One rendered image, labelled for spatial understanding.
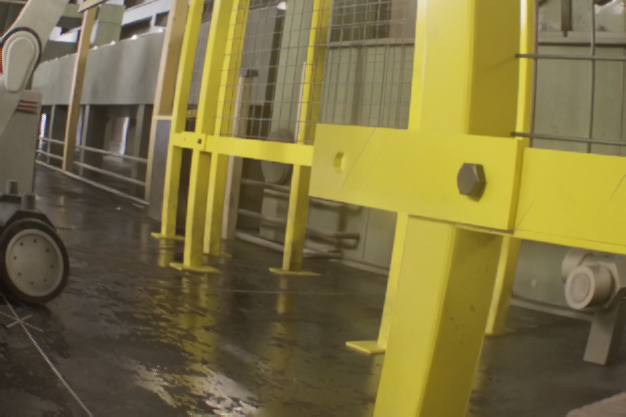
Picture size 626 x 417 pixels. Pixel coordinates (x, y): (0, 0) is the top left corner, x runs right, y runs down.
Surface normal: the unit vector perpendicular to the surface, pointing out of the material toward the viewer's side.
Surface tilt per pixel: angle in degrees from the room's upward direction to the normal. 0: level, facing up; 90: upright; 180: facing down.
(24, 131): 90
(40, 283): 90
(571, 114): 90
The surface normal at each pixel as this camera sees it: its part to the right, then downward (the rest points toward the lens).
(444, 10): -0.84, -0.10
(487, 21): 0.52, 0.07
